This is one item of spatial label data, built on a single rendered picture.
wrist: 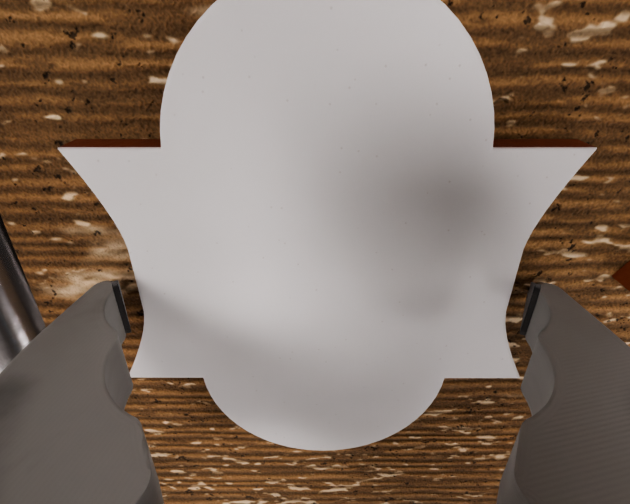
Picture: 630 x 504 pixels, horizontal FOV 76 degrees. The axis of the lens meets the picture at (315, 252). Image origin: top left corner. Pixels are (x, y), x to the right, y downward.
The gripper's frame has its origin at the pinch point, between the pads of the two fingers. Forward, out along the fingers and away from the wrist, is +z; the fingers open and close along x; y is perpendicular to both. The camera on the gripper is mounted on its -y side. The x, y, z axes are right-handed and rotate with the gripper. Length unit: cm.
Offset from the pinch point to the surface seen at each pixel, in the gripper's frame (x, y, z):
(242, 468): -3.4, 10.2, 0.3
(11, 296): -12.3, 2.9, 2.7
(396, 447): 3.1, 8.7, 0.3
